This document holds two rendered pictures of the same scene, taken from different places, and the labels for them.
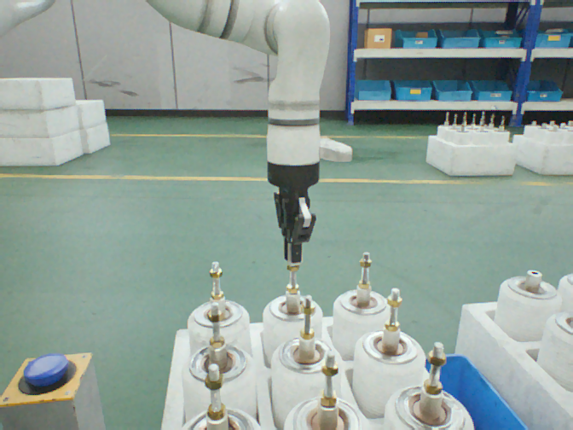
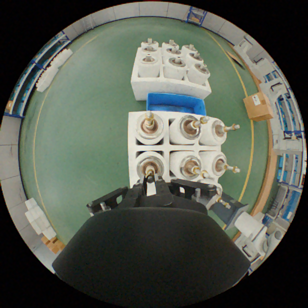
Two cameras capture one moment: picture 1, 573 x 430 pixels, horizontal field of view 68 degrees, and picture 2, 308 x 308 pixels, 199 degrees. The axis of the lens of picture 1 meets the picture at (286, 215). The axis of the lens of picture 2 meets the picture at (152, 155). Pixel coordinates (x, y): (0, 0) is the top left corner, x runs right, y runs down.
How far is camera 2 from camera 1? 0.62 m
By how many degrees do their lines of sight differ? 73
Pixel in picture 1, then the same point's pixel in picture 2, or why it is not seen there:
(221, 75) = (11, 161)
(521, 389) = (172, 87)
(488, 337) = (152, 82)
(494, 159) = (52, 72)
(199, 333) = not seen: hidden behind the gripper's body
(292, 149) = not seen: outside the picture
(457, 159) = (46, 81)
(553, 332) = (177, 69)
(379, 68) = (16, 106)
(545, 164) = (62, 61)
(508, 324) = (152, 74)
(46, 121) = (36, 218)
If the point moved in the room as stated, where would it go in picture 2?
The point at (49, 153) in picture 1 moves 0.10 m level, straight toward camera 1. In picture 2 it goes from (42, 215) to (43, 215)
